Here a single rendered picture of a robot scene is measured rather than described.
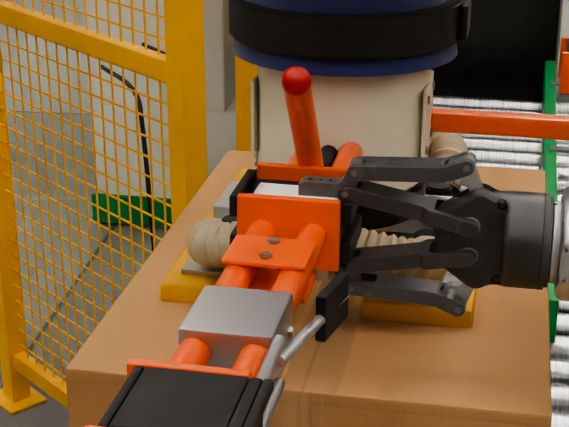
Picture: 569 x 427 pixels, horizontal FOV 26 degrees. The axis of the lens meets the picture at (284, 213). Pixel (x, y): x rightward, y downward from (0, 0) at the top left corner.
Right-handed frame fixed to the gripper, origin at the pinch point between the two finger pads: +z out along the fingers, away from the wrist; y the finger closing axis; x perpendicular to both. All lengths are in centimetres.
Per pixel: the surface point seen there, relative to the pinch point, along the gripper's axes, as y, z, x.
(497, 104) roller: 66, -10, 253
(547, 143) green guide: 56, -23, 191
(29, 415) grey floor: 120, 94, 151
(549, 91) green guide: 56, -24, 234
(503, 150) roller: 67, -13, 216
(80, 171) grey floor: 120, 142, 315
